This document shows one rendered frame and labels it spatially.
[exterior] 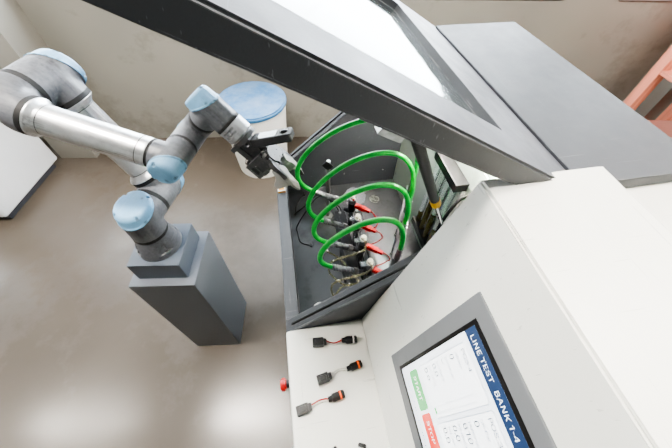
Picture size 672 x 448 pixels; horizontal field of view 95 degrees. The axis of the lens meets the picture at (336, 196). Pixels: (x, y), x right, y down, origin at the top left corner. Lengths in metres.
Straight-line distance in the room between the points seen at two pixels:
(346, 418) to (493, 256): 0.58
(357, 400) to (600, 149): 0.78
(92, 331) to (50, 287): 0.47
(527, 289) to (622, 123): 0.54
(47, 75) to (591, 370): 1.18
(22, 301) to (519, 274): 2.66
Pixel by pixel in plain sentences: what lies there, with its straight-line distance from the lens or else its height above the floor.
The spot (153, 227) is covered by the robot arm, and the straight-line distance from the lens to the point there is 1.17.
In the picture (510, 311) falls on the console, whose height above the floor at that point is 1.48.
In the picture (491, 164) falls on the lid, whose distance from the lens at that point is 0.48.
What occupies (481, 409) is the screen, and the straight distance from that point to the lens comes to 0.59.
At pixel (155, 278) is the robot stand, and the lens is 1.37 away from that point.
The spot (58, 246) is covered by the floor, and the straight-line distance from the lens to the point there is 2.88.
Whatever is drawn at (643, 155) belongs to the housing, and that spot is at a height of 1.50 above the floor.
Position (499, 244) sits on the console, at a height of 1.52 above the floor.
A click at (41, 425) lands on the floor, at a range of 2.35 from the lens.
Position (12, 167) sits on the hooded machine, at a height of 0.28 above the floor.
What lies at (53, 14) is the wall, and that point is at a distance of 3.06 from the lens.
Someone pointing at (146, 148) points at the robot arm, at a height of 1.40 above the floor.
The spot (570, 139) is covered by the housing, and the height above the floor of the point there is 1.50.
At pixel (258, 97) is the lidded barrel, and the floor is 0.62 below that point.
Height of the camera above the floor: 1.90
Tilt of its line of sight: 50 degrees down
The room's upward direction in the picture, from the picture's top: 2 degrees clockwise
